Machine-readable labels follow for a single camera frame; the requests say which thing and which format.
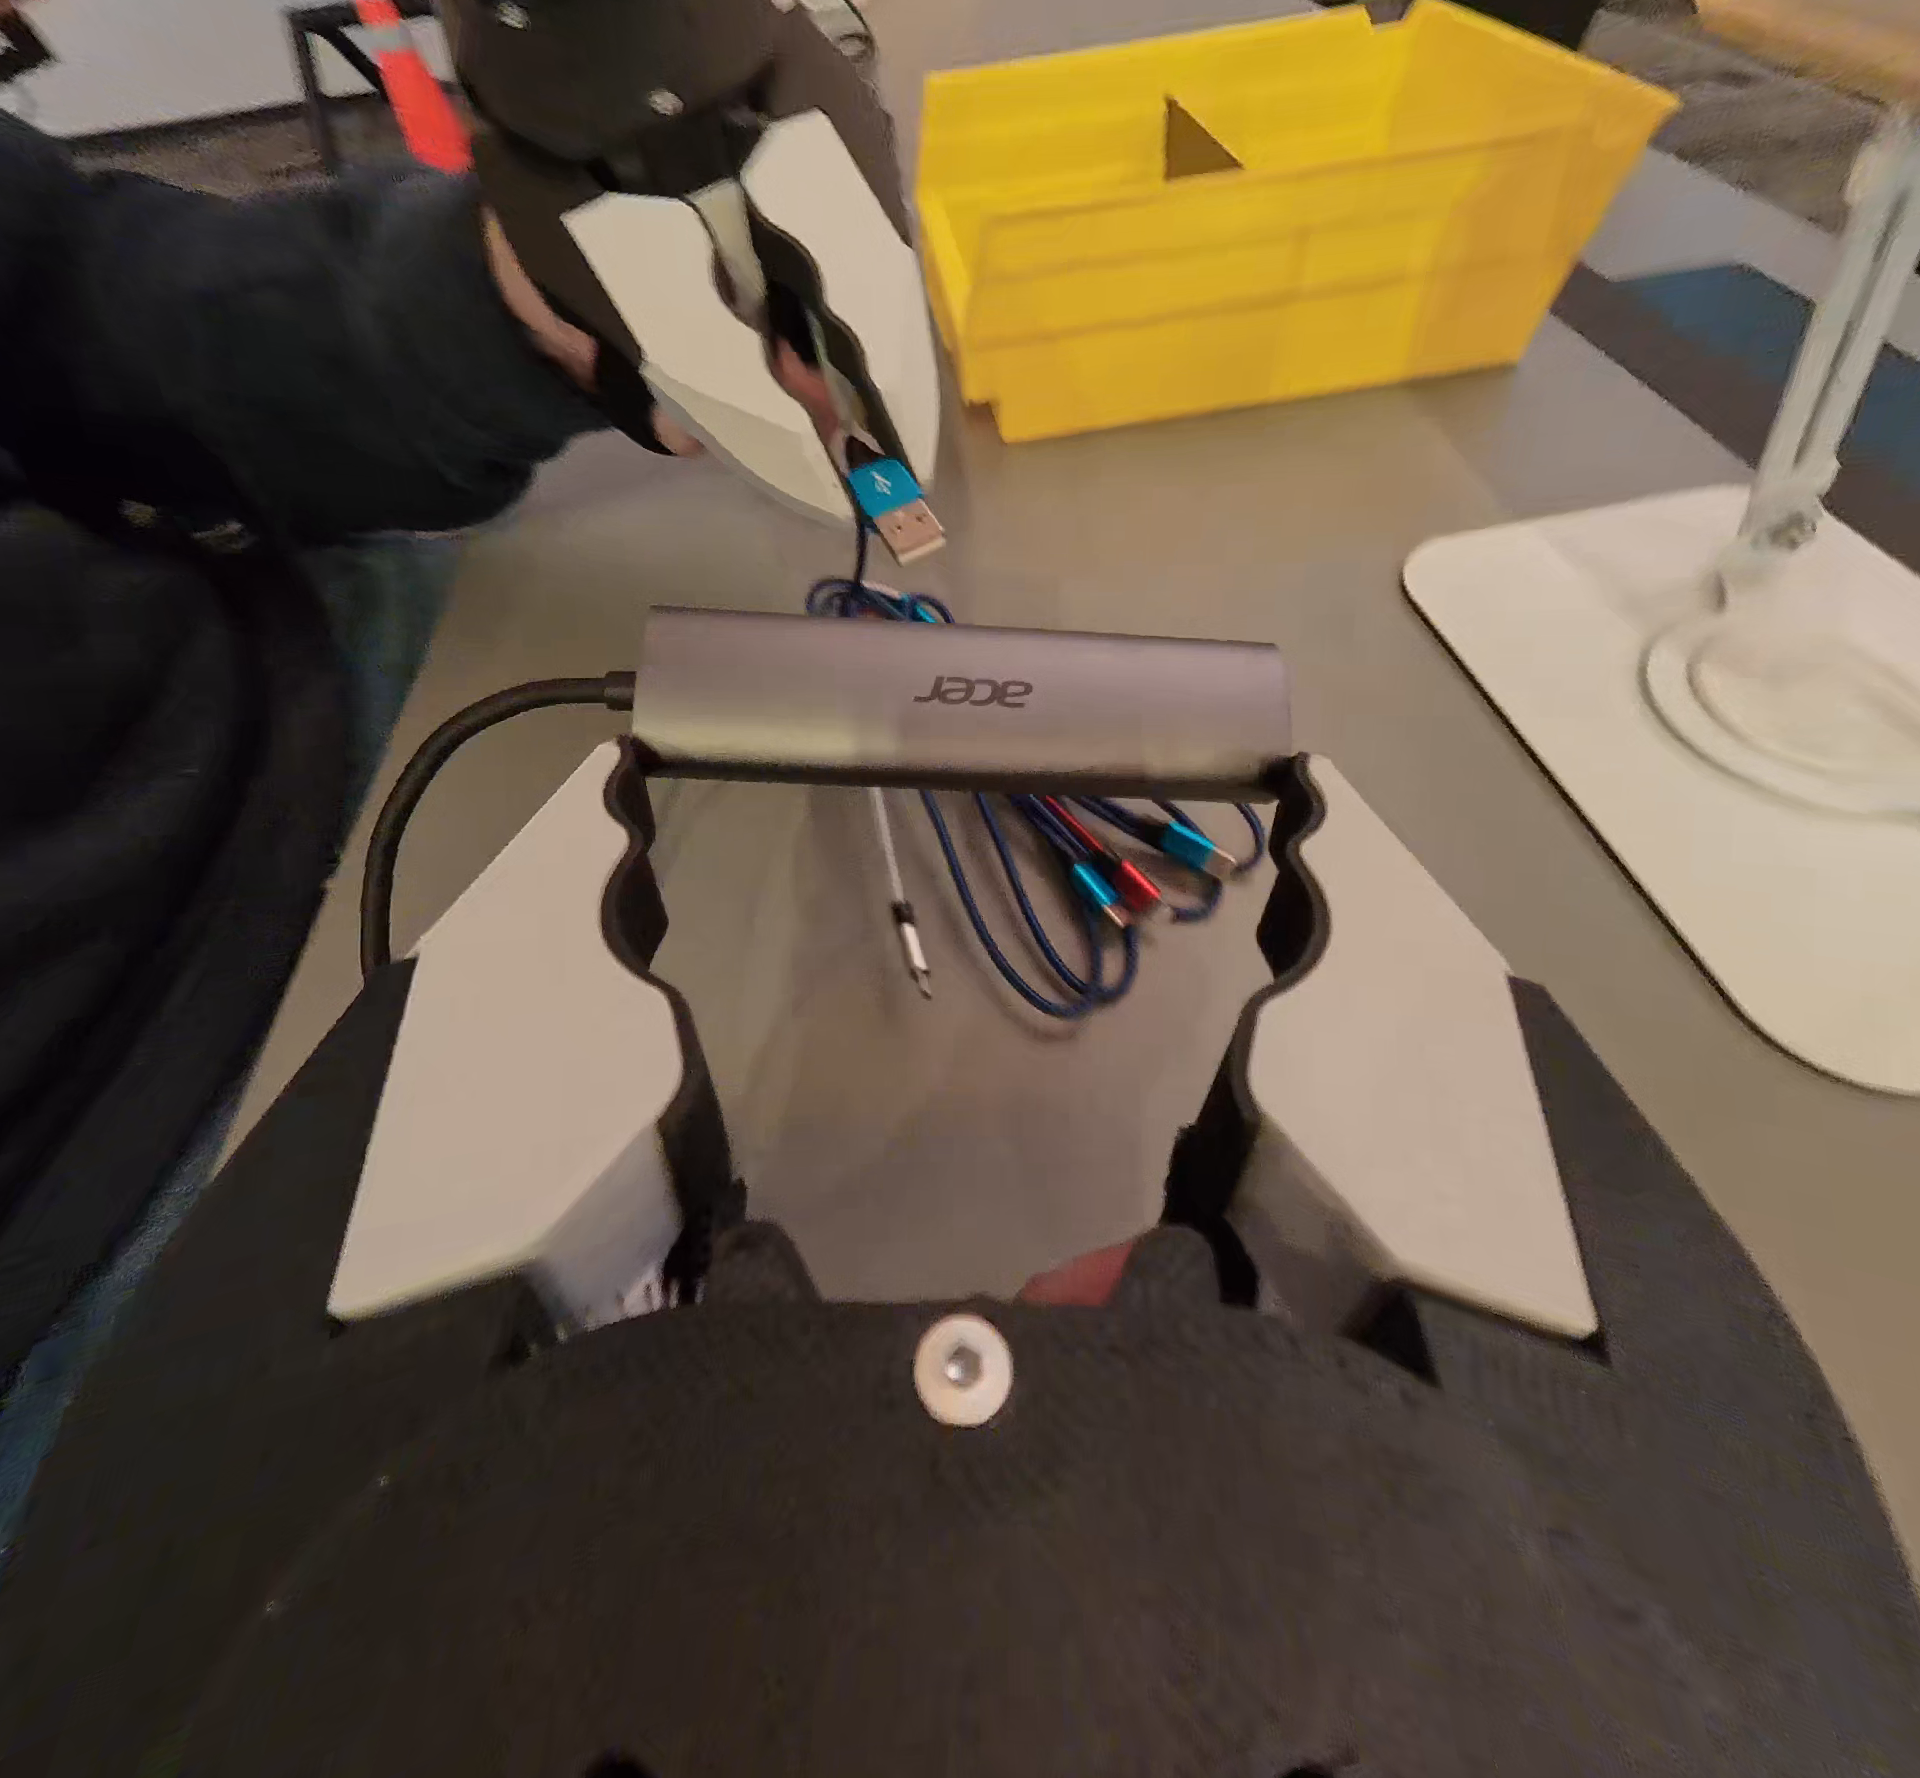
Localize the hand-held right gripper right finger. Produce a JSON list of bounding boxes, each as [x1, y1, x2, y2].
[[1161, 754, 1598, 1345]]

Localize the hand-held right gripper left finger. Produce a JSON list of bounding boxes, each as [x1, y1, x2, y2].
[[328, 738, 749, 1341]]

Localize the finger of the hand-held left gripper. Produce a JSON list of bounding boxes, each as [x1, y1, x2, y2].
[[740, 108, 947, 490], [559, 193, 887, 530]]

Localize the blue braided cable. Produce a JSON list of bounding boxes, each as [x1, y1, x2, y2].
[[808, 455, 1270, 1021]]

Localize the grey usb hub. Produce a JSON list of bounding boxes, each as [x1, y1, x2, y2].
[[622, 604, 1295, 803]]

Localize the yellow plastic bin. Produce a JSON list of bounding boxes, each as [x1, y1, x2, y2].
[[916, 0, 1679, 445]]

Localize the person's left forearm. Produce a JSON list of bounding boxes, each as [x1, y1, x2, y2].
[[0, 112, 608, 550]]

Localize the person's left hand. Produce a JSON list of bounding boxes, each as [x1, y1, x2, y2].
[[480, 216, 709, 461]]

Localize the orange traffic cone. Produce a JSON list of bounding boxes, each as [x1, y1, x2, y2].
[[322, 0, 474, 173]]

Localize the black tv stand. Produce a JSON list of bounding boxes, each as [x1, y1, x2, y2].
[[282, 0, 395, 179]]

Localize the person's jeans leg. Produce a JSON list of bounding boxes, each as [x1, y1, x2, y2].
[[0, 532, 458, 1555]]

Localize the white stand base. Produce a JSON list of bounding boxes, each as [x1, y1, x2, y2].
[[1402, 485, 1920, 1097]]

